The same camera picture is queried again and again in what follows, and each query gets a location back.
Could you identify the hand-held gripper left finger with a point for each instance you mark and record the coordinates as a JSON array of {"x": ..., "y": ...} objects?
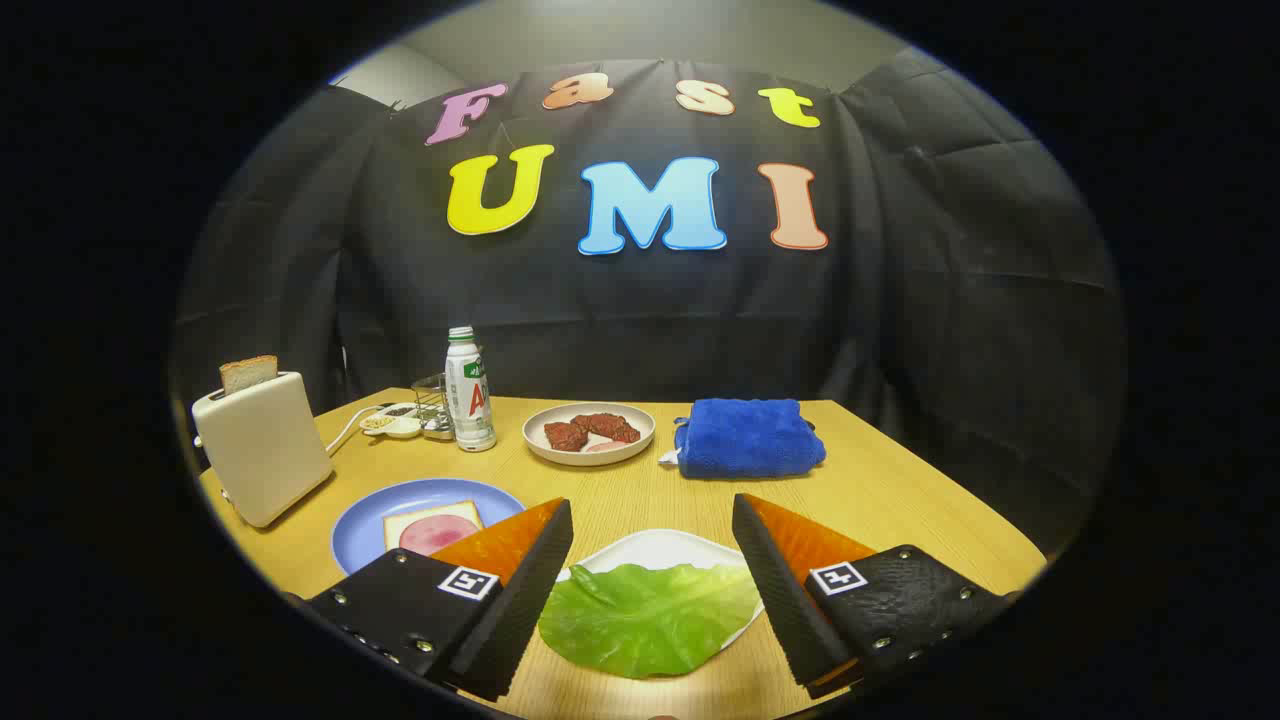
[{"x": 525, "y": 610}]

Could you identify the white bread slice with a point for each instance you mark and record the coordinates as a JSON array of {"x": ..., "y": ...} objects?
[{"x": 400, "y": 524}]

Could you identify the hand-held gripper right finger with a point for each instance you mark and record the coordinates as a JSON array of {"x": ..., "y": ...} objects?
[{"x": 775, "y": 590}]

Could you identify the black backdrop cloth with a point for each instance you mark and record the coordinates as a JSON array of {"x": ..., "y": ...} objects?
[{"x": 900, "y": 300}]

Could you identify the round pink ham slice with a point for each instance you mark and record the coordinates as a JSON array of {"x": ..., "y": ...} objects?
[{"x": 435, "y": 535}]

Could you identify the blue round plate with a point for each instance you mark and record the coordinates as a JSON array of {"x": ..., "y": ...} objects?
[{"x": 360, "y": 530}]

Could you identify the long brown meat piece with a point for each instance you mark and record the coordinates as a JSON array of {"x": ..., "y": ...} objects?
[{"x": 610, "y": 427}]

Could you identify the small brown meat piece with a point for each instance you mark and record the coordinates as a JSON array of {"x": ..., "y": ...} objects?
[{"x": 564, "y": 436}]

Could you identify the white bottle green cap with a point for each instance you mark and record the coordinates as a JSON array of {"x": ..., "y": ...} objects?
[{"x": 468, "y": 400}]

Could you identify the toasted bread slice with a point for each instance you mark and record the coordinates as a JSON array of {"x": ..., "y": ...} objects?
[{"x": 248, "y": 373}]

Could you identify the green lettuce leaf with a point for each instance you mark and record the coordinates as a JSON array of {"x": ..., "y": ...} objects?
[{"x": 640, "y": 620}]

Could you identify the beige round plate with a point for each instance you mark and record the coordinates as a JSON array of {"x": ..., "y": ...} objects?
[{"x": 590, "y": 457}]

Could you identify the white toaster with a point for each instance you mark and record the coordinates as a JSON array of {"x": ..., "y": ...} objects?
[{"x": 260, "y": 450}]

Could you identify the blue folded towel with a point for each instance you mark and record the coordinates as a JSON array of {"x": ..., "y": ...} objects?
[{"x": 745, "y": 435}]

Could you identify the white square plate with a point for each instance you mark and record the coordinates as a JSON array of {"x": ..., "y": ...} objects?
[{"x": 660, "y": 548}]

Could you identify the white divided condiment dish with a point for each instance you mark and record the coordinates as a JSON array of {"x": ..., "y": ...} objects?
[{"x": 400, "y": 428}]

